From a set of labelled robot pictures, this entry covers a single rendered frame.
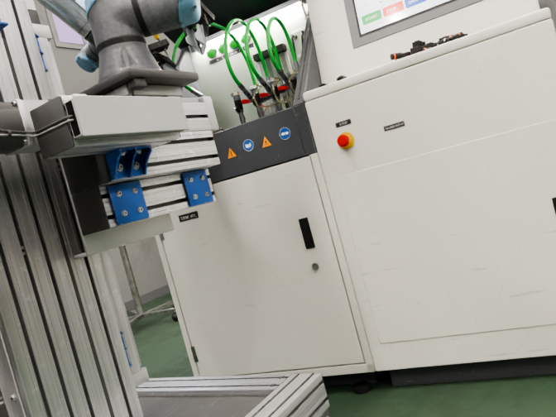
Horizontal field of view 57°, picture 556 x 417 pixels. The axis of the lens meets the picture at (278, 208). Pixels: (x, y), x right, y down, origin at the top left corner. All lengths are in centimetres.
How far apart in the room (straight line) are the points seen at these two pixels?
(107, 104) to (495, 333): 121
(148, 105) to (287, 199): 76
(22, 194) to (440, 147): 107
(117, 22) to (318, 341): 113
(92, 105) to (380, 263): 100
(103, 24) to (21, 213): 46
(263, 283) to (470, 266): 67
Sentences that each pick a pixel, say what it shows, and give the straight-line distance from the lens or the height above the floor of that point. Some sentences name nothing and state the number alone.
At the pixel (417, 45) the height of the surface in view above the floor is 102.
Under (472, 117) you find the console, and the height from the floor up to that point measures 76.
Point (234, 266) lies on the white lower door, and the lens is 180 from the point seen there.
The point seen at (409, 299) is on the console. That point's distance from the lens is 162.
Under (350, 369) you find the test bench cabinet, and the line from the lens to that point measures 176.
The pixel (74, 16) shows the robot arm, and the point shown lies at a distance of 183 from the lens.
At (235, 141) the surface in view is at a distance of 173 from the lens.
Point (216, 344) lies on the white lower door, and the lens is 194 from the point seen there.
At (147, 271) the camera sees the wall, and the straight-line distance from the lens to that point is 515.
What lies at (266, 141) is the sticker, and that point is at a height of 87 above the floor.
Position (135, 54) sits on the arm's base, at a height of 109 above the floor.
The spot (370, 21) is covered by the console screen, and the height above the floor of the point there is 118.
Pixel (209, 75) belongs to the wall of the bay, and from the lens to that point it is 242.
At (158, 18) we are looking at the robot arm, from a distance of 128.
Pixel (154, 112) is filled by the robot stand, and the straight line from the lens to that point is 104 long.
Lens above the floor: 71
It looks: 2 degrees down
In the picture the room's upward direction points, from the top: 15 degrees counter-clockwise
